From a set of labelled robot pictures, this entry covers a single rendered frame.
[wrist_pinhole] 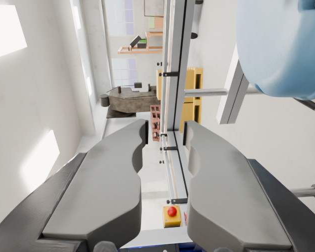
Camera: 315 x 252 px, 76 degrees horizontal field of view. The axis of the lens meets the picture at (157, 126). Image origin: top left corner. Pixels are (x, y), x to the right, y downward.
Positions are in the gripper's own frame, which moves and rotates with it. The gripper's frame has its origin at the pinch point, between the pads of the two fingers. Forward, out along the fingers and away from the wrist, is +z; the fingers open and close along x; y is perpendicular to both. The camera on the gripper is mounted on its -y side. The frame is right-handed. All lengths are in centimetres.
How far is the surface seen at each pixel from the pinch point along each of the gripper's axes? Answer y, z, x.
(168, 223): 70, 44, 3
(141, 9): -30, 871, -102
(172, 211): 65, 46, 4
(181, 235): 70, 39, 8
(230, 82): 29, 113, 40
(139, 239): 71, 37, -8
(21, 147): 182, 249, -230
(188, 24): -3, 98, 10
